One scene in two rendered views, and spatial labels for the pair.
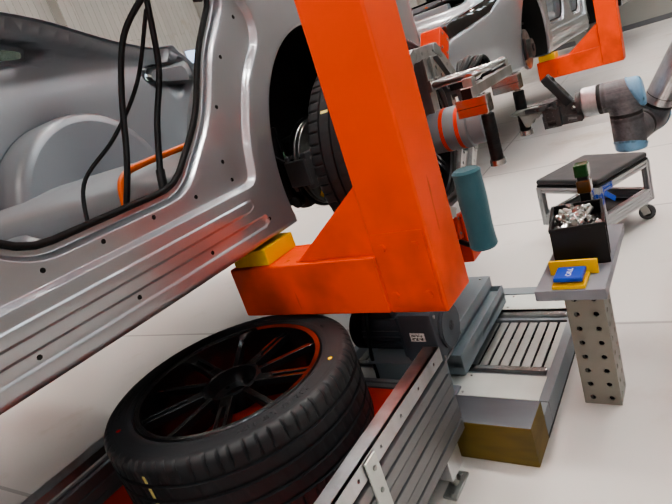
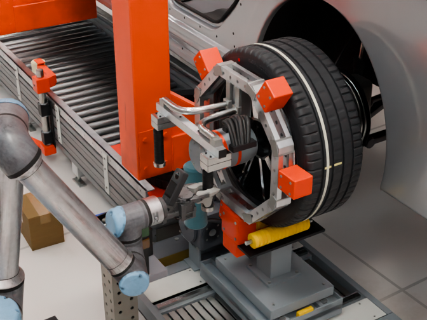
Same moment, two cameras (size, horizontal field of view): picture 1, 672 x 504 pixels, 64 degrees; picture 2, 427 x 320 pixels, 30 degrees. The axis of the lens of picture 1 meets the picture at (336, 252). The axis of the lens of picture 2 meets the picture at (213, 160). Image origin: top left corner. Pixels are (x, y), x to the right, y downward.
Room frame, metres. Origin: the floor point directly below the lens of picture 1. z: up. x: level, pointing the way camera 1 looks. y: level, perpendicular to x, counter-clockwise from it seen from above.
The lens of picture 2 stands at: (2.58, -2.79, 2.17)
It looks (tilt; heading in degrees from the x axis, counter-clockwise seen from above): 29 degrees down; 111
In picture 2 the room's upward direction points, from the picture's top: straight up
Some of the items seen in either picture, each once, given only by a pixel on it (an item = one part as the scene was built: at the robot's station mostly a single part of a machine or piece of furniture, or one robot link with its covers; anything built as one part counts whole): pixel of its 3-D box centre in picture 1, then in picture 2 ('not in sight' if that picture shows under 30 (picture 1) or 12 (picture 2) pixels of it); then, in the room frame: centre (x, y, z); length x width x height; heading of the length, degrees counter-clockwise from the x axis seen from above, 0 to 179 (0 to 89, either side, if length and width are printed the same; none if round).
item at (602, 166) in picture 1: (596, 198); not in sight; (2.54, -1.32, 0.17); 0.43 x 0.36 x 0.34; 116
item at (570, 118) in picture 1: (561, 110); (175, 205); (1.69, -0.82, 0.80); 0.12 x 0.08 x 0.09; 52
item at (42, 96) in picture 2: not in sight; (44, 112); (0.34, 0.50, 0.30); 0.09 x 0.05 x 0.50; 142
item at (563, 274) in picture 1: (570, 275); not in sight; (1.25, -0.55, 0.47); 0.07 x 0.07 x 0.02; 52
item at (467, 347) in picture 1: (440, 326); (269, 286); (1.86, -0.29, 0.13); 0.50 x 0.36 x 0.10; 142
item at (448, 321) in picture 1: (397, 341); (229, 224); (1.61, -0.10, 0.26); 0.42 x 0.18 x 0.35; 52
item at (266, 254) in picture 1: (263, 249); not in sight; (1.60, 0.21, 0.70); 0.14 x 0.14 x 0.05; 52
